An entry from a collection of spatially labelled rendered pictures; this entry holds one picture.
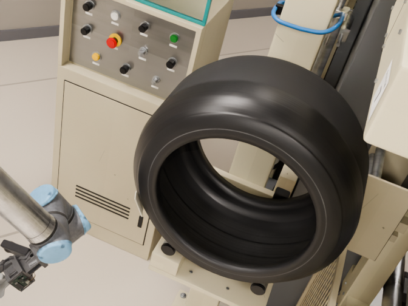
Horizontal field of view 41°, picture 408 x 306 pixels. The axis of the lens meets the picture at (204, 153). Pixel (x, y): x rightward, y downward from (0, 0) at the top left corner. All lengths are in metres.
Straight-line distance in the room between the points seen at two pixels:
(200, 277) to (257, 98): 0.68
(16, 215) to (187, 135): 0.46
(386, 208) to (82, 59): 1.30
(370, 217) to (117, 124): 1.09
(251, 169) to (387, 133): 0.94
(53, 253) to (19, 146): 1.80
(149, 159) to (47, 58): 2.73
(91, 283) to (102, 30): 1.15
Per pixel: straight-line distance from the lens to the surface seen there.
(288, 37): 1.55
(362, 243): 1.80
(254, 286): 1.59
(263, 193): 1.81
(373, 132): 0.91
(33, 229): 1.46
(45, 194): 1.60
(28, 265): 1.72
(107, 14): 2.13
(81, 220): 1.68
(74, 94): 2.31
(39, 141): 3.31
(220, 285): 1.70
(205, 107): 1.25
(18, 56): 4.04
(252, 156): 1.77
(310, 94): 1.31
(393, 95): 0.88
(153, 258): 1.66
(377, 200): 1.69
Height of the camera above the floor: 2.12
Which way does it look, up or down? 39 degrees down
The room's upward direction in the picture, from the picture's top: 16 degrees clockwise
